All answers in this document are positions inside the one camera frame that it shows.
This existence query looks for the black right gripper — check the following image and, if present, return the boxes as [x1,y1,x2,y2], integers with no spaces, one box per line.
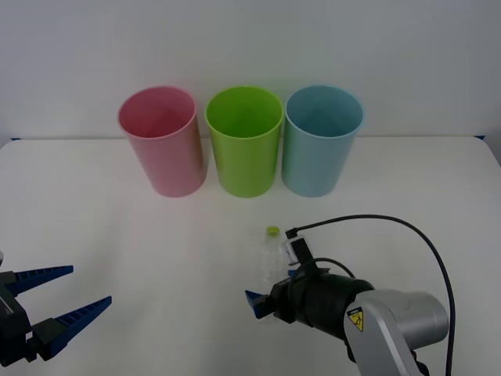
[244,267,314,326]

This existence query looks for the pale blue plastic waste bin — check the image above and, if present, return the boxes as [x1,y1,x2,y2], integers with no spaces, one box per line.
[281,84,365,198]

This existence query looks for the clear plastic bottle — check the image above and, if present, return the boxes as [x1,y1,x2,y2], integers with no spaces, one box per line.
[256,225,294,324]

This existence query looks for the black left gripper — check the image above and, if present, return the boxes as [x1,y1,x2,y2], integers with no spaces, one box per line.
[0,265,113,363]

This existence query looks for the pink plastic waste bin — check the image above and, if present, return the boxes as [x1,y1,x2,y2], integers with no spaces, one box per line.
[117,85,208,198]

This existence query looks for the green plastic waste bin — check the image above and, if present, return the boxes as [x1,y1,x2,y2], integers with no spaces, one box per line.
[204,85,285,199]

